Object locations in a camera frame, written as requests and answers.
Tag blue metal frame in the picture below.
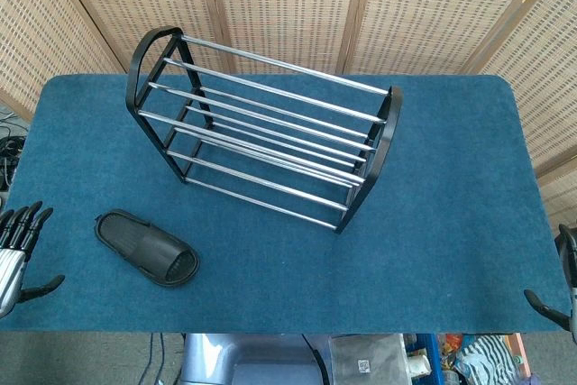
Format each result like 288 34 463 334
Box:
403 333 448 385

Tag tangled floor cables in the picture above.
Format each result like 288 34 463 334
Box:
0 105 29 192

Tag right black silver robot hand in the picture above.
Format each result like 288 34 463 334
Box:
524 222 577 345

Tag black chrome shoe rack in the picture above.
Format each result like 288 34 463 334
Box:
124 25 404 236

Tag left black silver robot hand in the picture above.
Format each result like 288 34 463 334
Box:
0 201 66 318

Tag blue felt table cover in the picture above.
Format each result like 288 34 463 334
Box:
0 72 577 336

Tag black white striped cloth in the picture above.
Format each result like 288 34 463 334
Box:
454 335 520 385

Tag grey bag with QR label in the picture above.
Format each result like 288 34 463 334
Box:
327 334 409 385

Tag grey robot torso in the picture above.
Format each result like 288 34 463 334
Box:
179 333 334 385

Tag thin blue floor cable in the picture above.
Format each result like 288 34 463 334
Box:
138 333 166 385

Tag black rubber slipper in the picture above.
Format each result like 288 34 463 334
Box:
93 208 201 288

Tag black torso cable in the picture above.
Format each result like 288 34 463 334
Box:
300 334 326 385

